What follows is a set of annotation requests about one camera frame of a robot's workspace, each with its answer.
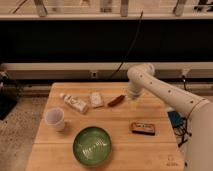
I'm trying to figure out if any red chili pepper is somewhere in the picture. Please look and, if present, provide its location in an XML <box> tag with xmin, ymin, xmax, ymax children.
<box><xmin>107</xmin><ymin>95</ymin><xmax>125</xmax><ymax>107</ymax></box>

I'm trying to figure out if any black hanging cable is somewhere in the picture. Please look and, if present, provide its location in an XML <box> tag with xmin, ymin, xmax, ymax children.
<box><xmin>105</xmin><ymin>9</ymin><xmax>145</xmax><ymax>80</ymax></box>

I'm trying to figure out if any green ceramic bowl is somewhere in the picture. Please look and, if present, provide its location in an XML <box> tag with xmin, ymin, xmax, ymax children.
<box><xmin>72</xmin><ymin>126</ymin><xmax>112</xmax><ymax>167</ymax></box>

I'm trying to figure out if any black equipment at left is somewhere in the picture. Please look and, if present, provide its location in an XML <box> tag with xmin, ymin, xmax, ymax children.
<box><xmin>0</xmin><ymin>71</ymin><xmax>20</xmax><ymax>120</ymax></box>

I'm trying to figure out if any blue connector box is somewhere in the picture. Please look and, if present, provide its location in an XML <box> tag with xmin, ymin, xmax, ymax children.
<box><xmin>168</xmin><ymin>111</ymin><xmax>184</xmax><ymax>128</ymax></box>

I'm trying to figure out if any brown rectangular box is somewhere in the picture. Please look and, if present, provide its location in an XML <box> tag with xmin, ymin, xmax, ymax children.
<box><xmin>130</xmin><ymin>122</ymin><xmax>155</xmax><ymax>136</ymax></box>

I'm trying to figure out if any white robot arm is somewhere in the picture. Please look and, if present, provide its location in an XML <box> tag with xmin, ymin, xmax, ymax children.
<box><xmin>127</xmin><ymin>63</ymin><xmax>213</xmax><ymax>171</ymax></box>

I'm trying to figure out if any white wall outlet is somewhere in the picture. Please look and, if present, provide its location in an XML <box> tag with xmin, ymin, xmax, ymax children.
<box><xmin>91</xmin><ymin>71</ymin><xmax>98</xmax><ymax>78</ymax></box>

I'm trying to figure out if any white plastic cup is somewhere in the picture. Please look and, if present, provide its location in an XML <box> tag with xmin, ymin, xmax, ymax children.
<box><xmin>44</xmin><ymin>107</ymin><xmax>65</xmax><ymax>131</ymax></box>

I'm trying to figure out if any white tube with label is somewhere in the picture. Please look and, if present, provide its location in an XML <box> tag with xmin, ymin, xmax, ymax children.
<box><xmin>60</xmin><ymin>93</ymin><xmax>88</xmax><ymax>114</ymax></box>

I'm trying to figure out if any white small packet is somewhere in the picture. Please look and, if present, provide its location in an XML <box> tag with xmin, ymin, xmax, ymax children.
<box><xmin>90</xmin><ymin>92</ymin><xmax>104</xmax><ymax>108</ymax></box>

